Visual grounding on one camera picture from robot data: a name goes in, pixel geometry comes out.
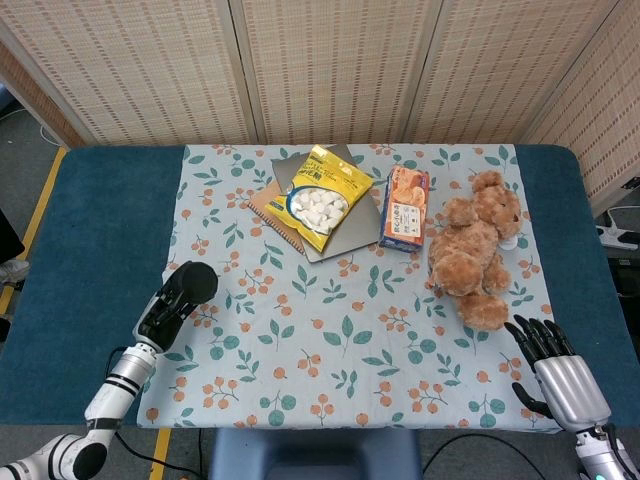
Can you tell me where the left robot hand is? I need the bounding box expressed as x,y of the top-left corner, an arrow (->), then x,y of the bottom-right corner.
131,272 -> 202,354

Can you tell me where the blue orange biscuit box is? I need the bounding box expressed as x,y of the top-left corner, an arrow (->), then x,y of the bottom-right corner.
378,164 -> 432,250

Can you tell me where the brown spiral notebook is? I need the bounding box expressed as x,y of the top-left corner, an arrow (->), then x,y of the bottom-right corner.
248,177 -> 309,257

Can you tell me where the grey closed laptop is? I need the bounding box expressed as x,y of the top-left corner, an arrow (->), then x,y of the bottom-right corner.
271,144 -> 381,264

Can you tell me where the yellow marshmallow bag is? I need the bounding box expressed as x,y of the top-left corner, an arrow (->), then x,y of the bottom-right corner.
263,144 -> 375,254

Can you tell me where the floral fruit print tablecloth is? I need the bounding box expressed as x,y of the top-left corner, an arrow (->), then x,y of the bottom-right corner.
135,143 -> 561,432

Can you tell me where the white shoe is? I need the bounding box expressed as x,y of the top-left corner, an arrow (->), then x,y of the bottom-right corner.
0,259 -> 31,284

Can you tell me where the woven bamboo folding screen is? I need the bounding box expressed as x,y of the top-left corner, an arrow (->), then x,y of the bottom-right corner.
0,0 -> 640,219

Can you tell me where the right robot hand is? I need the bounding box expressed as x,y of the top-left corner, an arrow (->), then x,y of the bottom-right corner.
503,314 -> 612,434

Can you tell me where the brown plush teddy bear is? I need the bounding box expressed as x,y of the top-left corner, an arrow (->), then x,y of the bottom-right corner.
425,170 -> 525,331

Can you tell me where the black dice cup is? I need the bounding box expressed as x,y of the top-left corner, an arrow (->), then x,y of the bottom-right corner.
175,261 -> 220,305

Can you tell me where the white floor cable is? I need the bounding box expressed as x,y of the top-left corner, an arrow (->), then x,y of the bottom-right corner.
0,105 -> 69,147

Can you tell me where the black floor cable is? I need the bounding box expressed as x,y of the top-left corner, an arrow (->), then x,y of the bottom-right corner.
113,429 -> 204,480
422,438 -> 582,480

